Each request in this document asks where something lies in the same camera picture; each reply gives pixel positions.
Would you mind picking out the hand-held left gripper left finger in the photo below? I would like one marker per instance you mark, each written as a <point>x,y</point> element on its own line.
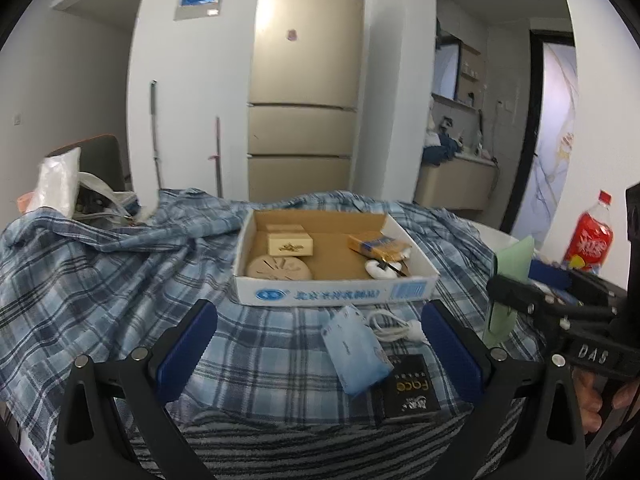
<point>187,345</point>

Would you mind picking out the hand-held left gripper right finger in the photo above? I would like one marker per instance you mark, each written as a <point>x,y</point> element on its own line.
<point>450,355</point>

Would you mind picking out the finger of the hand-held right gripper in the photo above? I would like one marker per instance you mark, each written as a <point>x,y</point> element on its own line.
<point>520,295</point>
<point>550,275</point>

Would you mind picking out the green snap pouch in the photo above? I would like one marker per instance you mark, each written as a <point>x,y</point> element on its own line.
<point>515,260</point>

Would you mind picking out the small black box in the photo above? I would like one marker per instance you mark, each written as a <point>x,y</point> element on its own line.
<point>410,385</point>

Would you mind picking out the light blue tissue packet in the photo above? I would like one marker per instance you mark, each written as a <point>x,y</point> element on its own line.
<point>355,350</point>

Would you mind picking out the white earbud case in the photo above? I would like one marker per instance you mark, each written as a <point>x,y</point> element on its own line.
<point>382,269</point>

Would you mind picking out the beige round slotted disc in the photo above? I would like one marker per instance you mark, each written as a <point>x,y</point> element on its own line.
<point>280,267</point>

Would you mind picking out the yellow cigarette pack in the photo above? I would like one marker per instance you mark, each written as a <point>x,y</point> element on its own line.
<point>375,245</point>

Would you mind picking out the red and beige cigarette pack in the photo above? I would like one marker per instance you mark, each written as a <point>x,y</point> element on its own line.
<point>290,246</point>

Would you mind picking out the shallow cardboard box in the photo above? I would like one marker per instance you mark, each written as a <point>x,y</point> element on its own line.
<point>330,260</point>

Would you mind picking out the person's right hand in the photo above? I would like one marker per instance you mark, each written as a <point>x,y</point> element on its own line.
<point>589,400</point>

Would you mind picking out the red iced tea bottle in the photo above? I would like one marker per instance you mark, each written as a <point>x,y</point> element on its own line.
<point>592,235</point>

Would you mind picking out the blue plaid cloth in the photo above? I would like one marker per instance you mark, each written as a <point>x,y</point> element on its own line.
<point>150,285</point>

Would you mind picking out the beige vanity cabinet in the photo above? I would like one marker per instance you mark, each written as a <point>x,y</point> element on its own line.
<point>455,185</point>

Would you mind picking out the grey striped cloth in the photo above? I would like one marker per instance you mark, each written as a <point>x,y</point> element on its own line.
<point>325,450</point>

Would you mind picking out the white tote bag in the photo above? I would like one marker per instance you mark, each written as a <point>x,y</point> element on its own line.
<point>110,205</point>

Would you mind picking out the dark blue clothing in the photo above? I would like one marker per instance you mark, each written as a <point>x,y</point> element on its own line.
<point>440,150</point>

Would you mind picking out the white plastic bag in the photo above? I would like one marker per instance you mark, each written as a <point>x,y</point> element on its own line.
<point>57,180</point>

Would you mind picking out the pink cup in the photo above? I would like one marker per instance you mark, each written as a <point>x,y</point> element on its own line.
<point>25,202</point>

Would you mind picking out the bathroom mirror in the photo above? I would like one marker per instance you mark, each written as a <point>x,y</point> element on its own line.
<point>446,72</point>

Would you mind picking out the gold three-door refrigerator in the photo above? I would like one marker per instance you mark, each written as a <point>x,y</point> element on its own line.
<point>305,60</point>

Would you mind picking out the pink fridge magnet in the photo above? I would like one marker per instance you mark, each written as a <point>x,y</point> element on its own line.
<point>292,35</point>

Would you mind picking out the black door frame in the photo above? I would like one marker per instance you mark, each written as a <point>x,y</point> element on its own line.
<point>525,135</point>

